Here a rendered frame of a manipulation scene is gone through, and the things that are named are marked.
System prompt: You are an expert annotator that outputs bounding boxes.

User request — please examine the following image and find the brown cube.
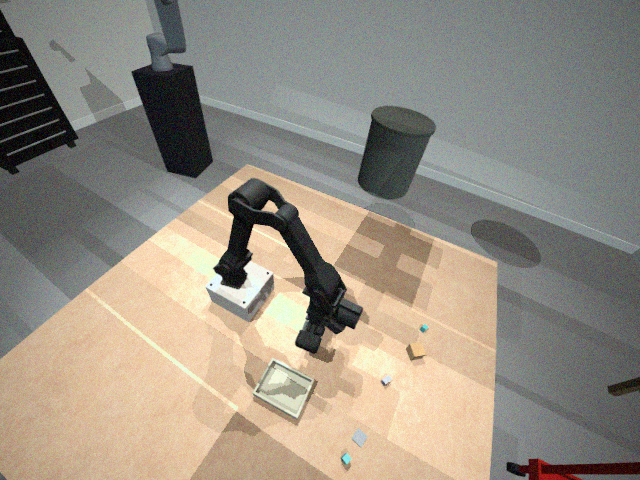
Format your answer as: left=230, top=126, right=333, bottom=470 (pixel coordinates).
left=406, top=342, right=426, bottom=361

